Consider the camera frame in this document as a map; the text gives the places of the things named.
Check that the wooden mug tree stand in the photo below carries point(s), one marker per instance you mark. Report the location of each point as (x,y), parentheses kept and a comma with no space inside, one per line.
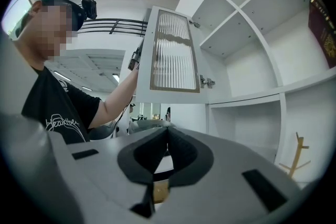
(295,162)

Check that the metal door hinge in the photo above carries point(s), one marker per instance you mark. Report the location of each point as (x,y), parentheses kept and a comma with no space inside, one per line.
(207,81)
(194,24)

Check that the black metal railing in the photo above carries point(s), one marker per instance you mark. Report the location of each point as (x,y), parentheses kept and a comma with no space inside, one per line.
(118,26)

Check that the person's black printed t-shirt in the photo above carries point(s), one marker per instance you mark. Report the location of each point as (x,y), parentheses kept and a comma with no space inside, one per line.
(57,102)

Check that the person's left forearm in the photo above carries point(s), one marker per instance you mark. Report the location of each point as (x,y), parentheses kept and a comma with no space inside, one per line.
(120,94)

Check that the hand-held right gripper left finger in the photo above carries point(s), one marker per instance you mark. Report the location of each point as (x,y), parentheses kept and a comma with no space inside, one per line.
(105,178)

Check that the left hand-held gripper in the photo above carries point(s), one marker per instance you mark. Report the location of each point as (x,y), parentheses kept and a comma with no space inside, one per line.
(134,60)

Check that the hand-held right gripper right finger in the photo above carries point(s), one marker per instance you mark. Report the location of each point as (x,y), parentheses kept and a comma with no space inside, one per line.
(223,191)

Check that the white cabinet door ribbed glass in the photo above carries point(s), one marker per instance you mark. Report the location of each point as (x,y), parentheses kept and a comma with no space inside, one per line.
(173,60)

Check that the white shelf hutch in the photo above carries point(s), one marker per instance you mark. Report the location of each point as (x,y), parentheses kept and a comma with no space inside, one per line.
(249,65)

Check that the black head-mounted camera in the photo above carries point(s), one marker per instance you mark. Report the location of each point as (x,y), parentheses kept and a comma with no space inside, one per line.
(89,8)

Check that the red hardcover book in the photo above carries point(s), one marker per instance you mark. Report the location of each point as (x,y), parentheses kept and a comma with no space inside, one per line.
(324,34)

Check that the person's head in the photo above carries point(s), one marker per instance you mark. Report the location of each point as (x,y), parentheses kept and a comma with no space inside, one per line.
(47,34)

